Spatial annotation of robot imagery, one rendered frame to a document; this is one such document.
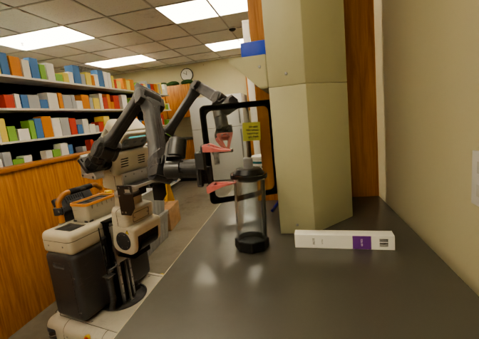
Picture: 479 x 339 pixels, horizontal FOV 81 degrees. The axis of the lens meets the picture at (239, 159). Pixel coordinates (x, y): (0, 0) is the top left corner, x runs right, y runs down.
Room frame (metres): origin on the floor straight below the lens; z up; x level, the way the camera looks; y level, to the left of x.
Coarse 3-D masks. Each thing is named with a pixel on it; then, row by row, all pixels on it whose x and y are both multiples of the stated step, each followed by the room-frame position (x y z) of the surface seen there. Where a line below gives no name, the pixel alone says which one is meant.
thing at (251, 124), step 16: (224, 112) 1.14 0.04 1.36; (240, 112) 1.15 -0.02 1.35; (256, 112) 1.17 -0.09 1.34; (208, 128) 1.12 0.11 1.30; (224, 128) 1.13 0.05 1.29; (240, 128) 1.15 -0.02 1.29; (256, 128) 1.16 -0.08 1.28; (224, 144) 1.13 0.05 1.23; (240, 144) 1.15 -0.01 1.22; (256, 144) 1.16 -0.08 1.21; (224, 160) 1.13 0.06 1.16; (240, 160) 1.15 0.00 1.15; (256, 160) 1.16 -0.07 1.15; (224, 176) 1.13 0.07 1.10; (272, 176) 1.18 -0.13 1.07; (224, 192) 1.13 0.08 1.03
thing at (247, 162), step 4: (244, 160) 0.80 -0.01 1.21; (248, 160) 0.80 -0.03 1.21; (244, 164) 0.80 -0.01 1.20; (248, 164) 0.80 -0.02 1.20; (252, 164) 0.81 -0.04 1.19; (236, 168) 0.82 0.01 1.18; (240, 168) 0.82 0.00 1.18; (244, 168) 0.80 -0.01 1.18; (248, 168) 0.80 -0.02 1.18; (252, 168) 0.80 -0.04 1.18; (256, 168) 0.80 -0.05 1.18; (260, 168) 0.80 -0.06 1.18; (236, 172) 0.79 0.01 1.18; (240, 172) 0.78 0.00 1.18; (244, 172) 0.77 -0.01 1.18; (248, 172) 0.77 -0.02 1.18; (252, 172) 0.77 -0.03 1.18; (256, 172) 0.78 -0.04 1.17; (260, 172) 0.78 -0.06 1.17
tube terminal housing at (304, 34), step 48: (288, 0) 0.86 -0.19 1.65; (336, 0) 0.95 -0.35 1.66; (288, 48) 0.87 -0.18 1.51; (336, 48) 0.94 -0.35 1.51; (288, 96) 0.87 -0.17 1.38; (336, 96) 0.93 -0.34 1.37; (288, 144) 0.87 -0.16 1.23; (336, 144) 0.93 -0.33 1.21; (288, 192) 0.87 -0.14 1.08; (336, 192) 0.92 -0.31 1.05
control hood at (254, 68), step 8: (248, 56) 0.89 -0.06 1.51; (256, 56) 0.89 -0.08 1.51; (264, 56) 0.88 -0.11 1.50; (232, 64) 0.90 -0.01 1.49; (240, 64) 0.90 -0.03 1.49; (248, 64) 0.89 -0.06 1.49; (256, 64) 0.89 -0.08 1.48; (264, 64) 0.88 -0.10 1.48; (240, 72) 0.90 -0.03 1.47; (248, 72) 0.89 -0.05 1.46; (256, 72) 0.89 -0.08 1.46; (264, 72) 0.88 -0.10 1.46; (256, 80) 0.89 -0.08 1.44; (264, 80) 0.88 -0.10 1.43; (264, 88) 0.89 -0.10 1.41
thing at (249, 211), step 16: (240, 176) 0.77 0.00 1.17; (256, 176) 0.76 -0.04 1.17; (240, 192) 0.77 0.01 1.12; (256, 192) 0.77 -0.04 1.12; (240, 208) 0.78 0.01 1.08; (256, 208) 0.77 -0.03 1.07; (240, 224) 0.78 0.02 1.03; (256, 224) 0.77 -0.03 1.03; (240, 240) 0.78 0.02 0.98; (256, 240) 0.76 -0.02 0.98
